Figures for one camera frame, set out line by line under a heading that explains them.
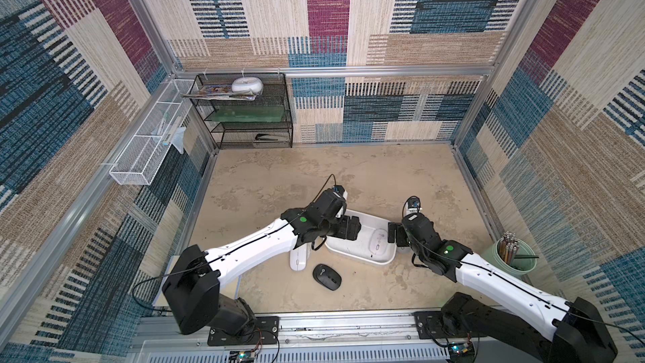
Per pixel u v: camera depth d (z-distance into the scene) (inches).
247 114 37.4
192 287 16.1
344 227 27.4
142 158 36.1
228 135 46.8
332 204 24.1
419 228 24.2
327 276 32.4
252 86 34.8
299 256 33.5
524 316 18.1
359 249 35.2
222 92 36.3
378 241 34.6
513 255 28.6
